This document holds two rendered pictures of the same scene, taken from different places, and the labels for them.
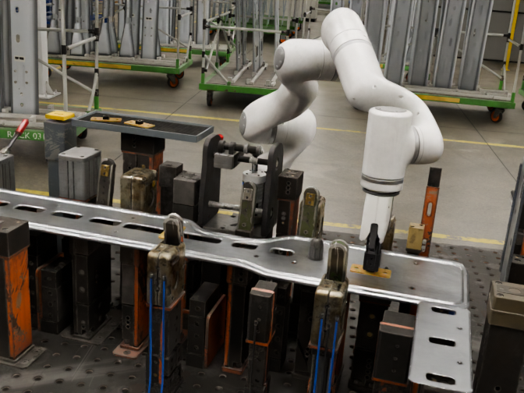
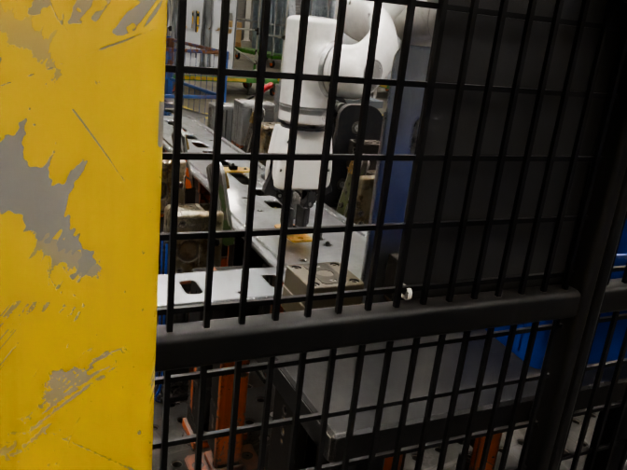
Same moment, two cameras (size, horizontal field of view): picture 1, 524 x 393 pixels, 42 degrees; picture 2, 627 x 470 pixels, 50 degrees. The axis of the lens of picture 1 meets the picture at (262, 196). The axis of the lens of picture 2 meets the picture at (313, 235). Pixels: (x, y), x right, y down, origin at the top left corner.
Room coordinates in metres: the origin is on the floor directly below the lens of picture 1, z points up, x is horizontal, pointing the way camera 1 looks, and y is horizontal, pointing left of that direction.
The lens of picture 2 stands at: (0.63, -1.05, 1.37)
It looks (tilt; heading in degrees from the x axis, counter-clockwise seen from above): 19 degrees down; 49
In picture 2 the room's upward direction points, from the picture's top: 6 degrees clockwise
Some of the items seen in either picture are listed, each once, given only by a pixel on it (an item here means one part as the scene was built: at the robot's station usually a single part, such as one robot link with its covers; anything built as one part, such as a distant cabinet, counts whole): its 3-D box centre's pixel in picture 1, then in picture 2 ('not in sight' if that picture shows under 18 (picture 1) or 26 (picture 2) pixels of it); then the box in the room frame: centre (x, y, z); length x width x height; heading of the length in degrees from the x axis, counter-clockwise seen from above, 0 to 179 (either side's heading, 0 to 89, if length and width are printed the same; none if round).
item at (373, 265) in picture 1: (371, 257); (282, 210); (1.27, -0.23, 1.05); 0.03 x 0.03 x 0.07; 76
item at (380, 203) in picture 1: (378, 210); (300, 153); (1.30, -0.24, 1.15); 0.10 x 0.07 x 0.11; 166
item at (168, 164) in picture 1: (169, 233); not in sight; (1.69, 0.24, 0.90); 0.05 x 0.05 x 0.40; 76
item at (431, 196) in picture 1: (420, 268); not in sight; (1.47, -0.39, 0.95); 0.03 x 0.01 x 0.50; 76
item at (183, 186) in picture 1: (189, 243); not in sight; (1.66, 0.19, 0.89); 0.13 x 0.11 x 0.38; 166
